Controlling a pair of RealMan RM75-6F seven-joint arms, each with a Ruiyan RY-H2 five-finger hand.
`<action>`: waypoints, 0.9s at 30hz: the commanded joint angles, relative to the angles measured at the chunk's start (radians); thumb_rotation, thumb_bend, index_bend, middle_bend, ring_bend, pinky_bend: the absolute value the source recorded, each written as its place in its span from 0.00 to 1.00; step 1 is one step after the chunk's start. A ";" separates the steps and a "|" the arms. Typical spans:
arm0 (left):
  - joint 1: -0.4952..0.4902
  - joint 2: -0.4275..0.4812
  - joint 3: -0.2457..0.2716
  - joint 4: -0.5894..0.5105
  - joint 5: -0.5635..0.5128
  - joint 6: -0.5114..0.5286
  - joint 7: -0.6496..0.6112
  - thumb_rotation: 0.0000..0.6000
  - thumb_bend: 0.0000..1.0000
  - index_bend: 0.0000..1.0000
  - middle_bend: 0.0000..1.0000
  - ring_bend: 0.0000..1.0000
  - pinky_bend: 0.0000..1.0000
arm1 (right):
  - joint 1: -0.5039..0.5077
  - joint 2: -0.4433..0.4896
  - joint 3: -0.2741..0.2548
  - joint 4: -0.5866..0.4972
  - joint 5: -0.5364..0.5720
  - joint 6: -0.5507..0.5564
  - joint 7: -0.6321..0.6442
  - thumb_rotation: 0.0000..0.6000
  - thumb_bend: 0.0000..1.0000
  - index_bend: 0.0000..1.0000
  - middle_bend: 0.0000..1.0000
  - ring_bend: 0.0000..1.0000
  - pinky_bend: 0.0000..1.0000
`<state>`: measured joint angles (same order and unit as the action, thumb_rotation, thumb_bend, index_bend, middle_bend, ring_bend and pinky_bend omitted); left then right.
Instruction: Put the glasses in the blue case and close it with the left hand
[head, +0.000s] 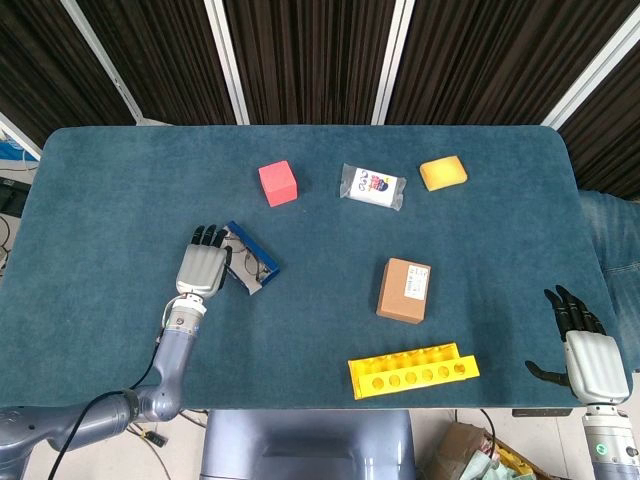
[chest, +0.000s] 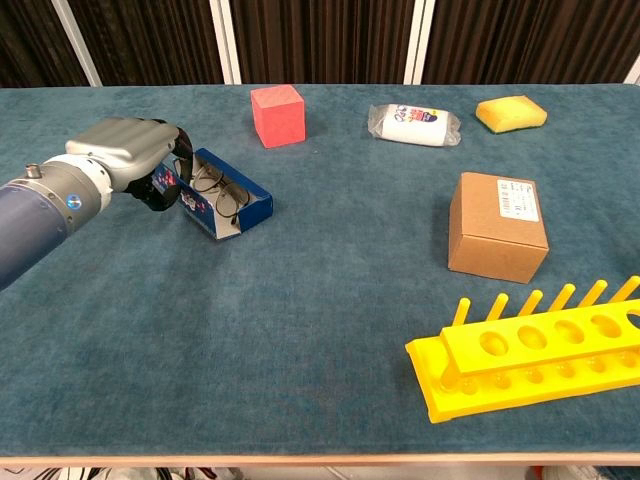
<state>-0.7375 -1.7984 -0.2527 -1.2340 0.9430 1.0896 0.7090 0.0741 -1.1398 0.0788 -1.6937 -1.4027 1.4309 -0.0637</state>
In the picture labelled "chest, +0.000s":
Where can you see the white partition frame post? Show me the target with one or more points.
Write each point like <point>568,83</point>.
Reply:
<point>634,76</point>
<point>419,45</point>
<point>225,45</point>
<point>75,40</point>

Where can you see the blue glasses case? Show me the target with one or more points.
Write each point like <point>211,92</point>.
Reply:
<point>255,207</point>

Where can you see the white packet in clear wrap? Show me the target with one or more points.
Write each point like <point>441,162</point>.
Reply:
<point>415,129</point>

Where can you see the yellow plastic test tube rack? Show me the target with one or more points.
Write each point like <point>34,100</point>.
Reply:
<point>525,395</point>

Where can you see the brown cardboard box with label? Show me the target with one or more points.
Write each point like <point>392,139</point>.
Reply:
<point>490,240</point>

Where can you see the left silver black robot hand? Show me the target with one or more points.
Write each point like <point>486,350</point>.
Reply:
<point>125,145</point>

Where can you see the yellow sponge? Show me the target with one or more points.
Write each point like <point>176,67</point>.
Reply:
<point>510,114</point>

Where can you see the red foam cube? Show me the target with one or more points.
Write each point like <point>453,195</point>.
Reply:
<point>277,117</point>

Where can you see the metal frame eyeglasses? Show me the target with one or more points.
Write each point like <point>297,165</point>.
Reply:
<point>227,193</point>

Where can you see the left blue grey robot arm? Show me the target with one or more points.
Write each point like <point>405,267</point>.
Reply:
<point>35,220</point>

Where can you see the teal felt table cover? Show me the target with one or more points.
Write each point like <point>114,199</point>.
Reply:
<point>250,350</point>

